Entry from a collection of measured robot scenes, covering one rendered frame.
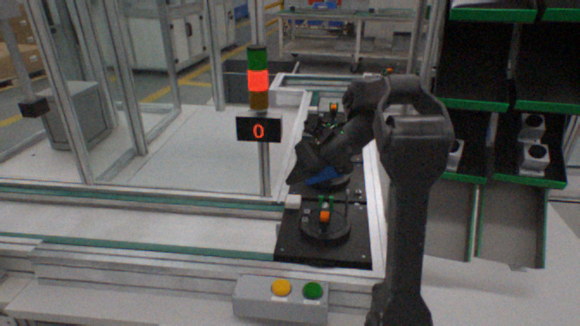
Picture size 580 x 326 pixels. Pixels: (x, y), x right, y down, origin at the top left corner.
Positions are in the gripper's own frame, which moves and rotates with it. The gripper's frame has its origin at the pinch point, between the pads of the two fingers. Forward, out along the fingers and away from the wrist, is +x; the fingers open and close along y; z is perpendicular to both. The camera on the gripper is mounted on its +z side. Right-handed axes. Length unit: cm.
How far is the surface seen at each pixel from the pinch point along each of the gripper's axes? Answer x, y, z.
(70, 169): 91, -18, 70
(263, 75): -1.2, -7.2, 29.7
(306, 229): 16.0, -18.0, -5.5
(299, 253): 18.7, -12.9, -10.1
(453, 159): -22.9, -15.1, -12.5
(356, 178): 6.0, -48.9, 4.5
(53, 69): 41, 13, 65
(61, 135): 94, -22, 90
